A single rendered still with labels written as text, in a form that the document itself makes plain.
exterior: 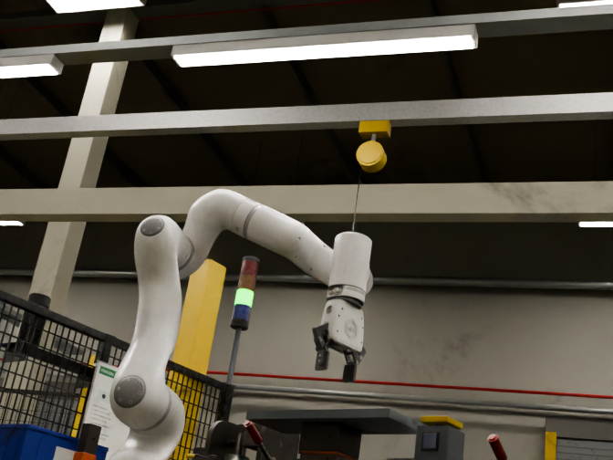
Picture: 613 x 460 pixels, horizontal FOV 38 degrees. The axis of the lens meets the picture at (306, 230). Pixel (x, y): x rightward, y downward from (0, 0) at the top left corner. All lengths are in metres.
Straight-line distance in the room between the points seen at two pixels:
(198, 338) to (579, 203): 3.07
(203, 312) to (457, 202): 2.79
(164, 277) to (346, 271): 0.42
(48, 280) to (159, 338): 8.38
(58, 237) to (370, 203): 5.28
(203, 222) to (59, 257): 8.31
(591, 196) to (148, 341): 4.18
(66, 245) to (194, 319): 7.11
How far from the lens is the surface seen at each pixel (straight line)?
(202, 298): 3.49
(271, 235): 2.07
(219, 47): 4.51
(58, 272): 10.41
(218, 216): 2.14
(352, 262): 2.00
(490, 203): 5.88
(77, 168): 10.89
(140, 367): 1.98
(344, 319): 1.96
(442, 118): 4.86
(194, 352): 3.44
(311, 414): 1.88
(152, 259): 2.09
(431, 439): 1.75
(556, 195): 5.86
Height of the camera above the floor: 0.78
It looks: 23 degrees up
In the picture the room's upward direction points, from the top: 9 degrees clockwise
